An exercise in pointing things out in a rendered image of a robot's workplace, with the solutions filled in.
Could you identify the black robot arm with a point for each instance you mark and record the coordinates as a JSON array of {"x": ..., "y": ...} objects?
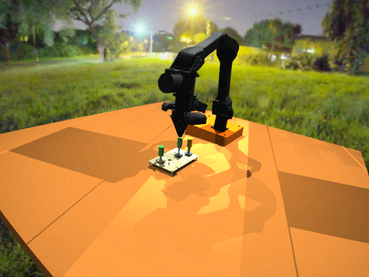
[{"x": 181, "y": 75}]

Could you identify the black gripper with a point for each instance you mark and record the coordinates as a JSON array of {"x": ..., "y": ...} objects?
[{"x": 181, "y": 112}]

